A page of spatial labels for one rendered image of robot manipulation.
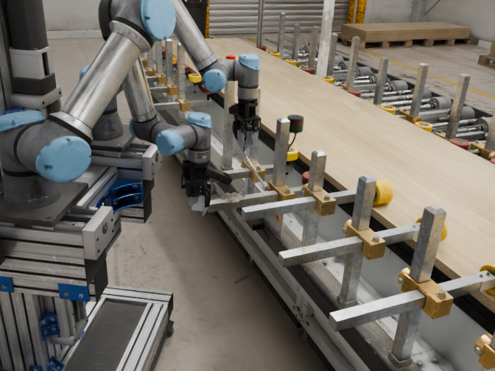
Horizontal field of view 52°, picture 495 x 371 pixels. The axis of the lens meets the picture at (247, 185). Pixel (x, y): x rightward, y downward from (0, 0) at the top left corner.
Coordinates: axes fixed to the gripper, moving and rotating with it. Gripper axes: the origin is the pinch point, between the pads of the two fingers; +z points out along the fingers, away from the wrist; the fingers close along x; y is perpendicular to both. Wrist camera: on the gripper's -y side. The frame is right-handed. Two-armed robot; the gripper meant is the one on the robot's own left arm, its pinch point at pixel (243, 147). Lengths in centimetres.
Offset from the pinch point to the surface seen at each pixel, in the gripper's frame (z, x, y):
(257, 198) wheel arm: 10.8, -3.1, 21.6
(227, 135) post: 7.7, 6.6, -33.1
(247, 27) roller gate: 84, 327, -748
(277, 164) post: 0.6, 6.0, 17.5
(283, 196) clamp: 9.9, 5.3, 25.1
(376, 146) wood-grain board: 6, 62, 2
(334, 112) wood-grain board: 6, 70, -45
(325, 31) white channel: -21, 103, -114
